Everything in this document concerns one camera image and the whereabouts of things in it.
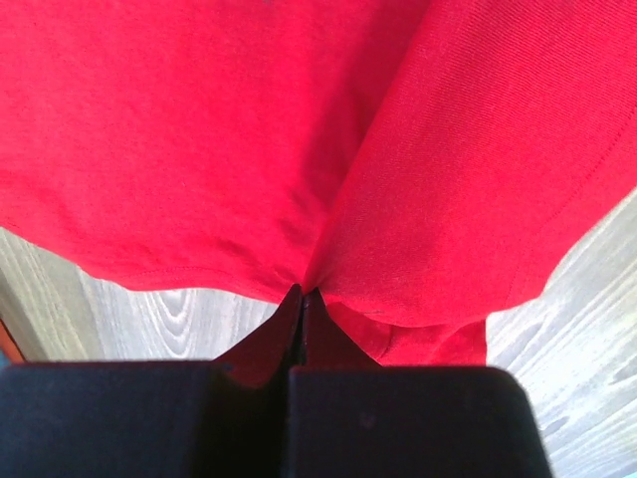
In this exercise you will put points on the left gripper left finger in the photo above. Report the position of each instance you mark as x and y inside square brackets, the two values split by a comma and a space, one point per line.
[179, 418]

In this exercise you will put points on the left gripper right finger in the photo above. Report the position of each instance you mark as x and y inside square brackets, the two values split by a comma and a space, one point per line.
[351, 417]

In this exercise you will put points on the red t-shirt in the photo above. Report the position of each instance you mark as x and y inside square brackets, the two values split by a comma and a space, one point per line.
[422, 163]

